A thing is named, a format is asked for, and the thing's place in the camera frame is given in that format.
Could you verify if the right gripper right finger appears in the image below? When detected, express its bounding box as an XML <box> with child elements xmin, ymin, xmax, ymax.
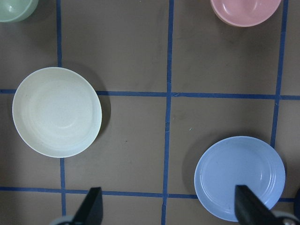
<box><xmin>234</xmin><ymin>185</ymin><xmax>283</xmax><ymax>225</ymax></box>

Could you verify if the green bowl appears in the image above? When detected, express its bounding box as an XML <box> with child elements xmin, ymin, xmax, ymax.
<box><xmin>0</xmin><ymin>0</ymin><xmax>39</xmax><ymax>23</ymax></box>

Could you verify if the cream plate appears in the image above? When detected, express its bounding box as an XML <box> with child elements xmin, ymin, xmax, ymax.
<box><xmin>12</xmin><ymin>67</ymin><xmax>102</xmax><ymax>158</ymax></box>

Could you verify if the dark blue pot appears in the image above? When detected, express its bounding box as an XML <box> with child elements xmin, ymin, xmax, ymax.
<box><xmin>293</xmin><ymin>189</ymin><xmax>300</xmax><ymax>217</ymax></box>

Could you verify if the pink bowl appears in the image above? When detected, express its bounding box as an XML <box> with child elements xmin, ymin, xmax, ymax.
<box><xmin>210</xmin><ymin>0</ymin><xmax>281</xmax><ymax>27</ymax></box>

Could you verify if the blue plate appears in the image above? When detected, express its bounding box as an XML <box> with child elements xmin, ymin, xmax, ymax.
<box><xmin>194</xmin><ymin>136</ymin><xmax>285</xmax><ymax>222</ymax></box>

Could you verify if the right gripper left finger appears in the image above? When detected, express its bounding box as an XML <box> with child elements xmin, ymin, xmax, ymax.
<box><xmin>72</xmin><ymin>187</ymin><xmax>103</xmax><ymax>225</ymax></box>

